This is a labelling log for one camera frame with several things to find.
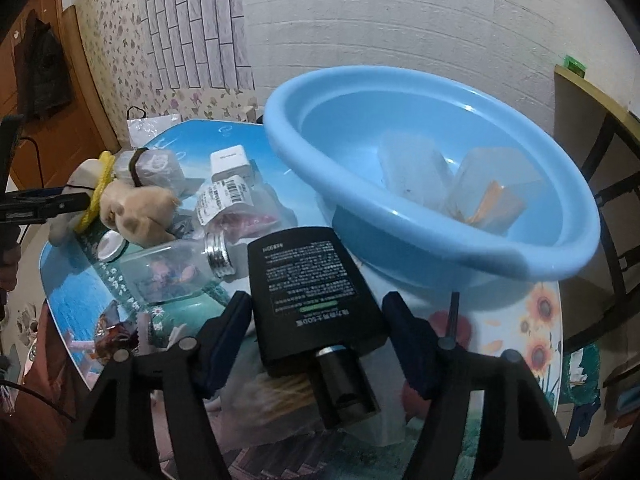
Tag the white plastic shopping bag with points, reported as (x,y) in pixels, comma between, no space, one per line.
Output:
(150,127)

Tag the clear packet with brown band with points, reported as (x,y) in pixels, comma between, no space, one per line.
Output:
(160,167)

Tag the white charger plug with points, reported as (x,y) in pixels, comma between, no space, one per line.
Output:
(227,160)

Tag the dark hanging coat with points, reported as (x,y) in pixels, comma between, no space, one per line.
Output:
(42,70)

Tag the small green object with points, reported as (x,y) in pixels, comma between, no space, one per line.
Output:
(575,64)

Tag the scenic printed desktop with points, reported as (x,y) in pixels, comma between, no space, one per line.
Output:
(75,285)

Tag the clear plastic bag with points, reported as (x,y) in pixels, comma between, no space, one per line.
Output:
(410,165)

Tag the clear bag with orange contents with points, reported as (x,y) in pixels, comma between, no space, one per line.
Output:
(495,195)

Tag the wooden door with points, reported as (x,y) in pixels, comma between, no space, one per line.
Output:
(75,90)

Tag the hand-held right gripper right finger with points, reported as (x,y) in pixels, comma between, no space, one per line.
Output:
(407,340)

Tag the white jar lid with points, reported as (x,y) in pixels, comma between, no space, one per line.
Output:
(111,247)

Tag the blue plastic basin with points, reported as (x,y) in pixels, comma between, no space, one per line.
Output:
(350,125)

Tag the black bottle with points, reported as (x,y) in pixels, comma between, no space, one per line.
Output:
(305,300)

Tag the brown plush toy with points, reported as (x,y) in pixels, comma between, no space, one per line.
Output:
(135,210)

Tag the wooden side table black frame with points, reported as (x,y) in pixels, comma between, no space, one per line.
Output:
(570,110)

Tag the green printed cloth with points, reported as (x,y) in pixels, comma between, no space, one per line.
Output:
(582,375)

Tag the clear bag with white label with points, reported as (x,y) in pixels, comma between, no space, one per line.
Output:
(225,197)

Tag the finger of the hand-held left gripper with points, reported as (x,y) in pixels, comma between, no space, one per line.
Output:
(70,206)
(50,194)

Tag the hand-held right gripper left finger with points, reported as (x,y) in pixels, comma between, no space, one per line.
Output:
(227,340)

